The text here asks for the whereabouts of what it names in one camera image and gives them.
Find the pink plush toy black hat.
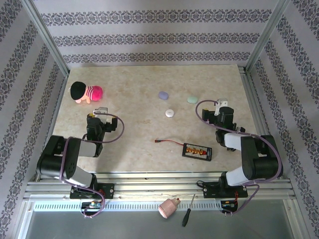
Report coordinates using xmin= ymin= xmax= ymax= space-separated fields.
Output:
xmin=68 ymin=81 xmax=104 ymax=105

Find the black battery pack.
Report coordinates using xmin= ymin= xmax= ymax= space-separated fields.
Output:
xmin=181 ymin=142 xmax=213 ymax=162

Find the small circuit board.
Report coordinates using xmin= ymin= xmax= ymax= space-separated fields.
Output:
xmin=81 ymin=201 xmax=103 ymax=210
xmin=221 ymin=200 xmax=238 ymax=210

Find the pink toy gas canister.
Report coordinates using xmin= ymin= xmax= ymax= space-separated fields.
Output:
xmin=158 ymin=197 xmax=181 ymax=220

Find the grey sheet metal panel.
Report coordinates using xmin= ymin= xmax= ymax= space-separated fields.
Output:
xmin=17 ymin=210 xmax=302 ymax=239

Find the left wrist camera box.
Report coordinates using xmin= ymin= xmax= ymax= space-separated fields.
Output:
xmin=92 ymin=107 xmax=110 ymax=123

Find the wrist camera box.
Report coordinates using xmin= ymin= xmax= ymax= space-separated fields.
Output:
xmin=214 ymin=99 xmax=229 ymax=117
xmin=92 ymin=107 xmax=110 ymax=123

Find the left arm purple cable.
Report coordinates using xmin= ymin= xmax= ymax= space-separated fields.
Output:
xmin=59 ymin=113 xmax=125 ymax=219

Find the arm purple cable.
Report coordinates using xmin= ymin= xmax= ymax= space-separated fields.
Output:
xmin=195 ymin=99 xmax=284 ymax=217
xmin=59 ymin=113 xmax=125 ymax=219

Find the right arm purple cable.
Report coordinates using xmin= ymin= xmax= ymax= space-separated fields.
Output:
xmin=195 ymin=99 xmax=284 ymax=217

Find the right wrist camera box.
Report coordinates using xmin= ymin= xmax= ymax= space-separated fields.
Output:
xmin=214 ymin=99 xmax=229 ymax=117

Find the aluminium side rail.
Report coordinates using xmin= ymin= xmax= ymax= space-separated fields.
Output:
xmin=238 ymin=65 xmax=286 ymax=180
xmin=34 ymin=72 xmax=69 ymax=182

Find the red battery lead wire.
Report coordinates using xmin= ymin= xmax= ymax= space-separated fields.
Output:
xmin=154 ymin=139 xmax=186 ymax=147

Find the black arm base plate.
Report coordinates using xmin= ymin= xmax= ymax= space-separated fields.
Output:
xmin=203 ymin=181 xmax=248 ymax=199
xmin=69 ymin=183 xmax=115 ymax=199

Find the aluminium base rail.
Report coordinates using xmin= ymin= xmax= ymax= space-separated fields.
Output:
xmin=23 ymin=171 xmax=296 ymax=201

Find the white slotted cable duct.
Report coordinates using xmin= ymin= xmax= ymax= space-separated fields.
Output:
xmin=32 ymin=201 xmax=225 ymax=212

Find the aluminium frame post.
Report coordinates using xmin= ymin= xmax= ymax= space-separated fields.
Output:
xmin=245 ymin=0 xmax=296 ymax=72
xmin=21 ymin=0 xmax=70 ymax=75

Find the black handled screwdriver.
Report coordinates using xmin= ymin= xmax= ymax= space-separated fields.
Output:
xmin=181 ymin=193 xmax=196 ymax=228

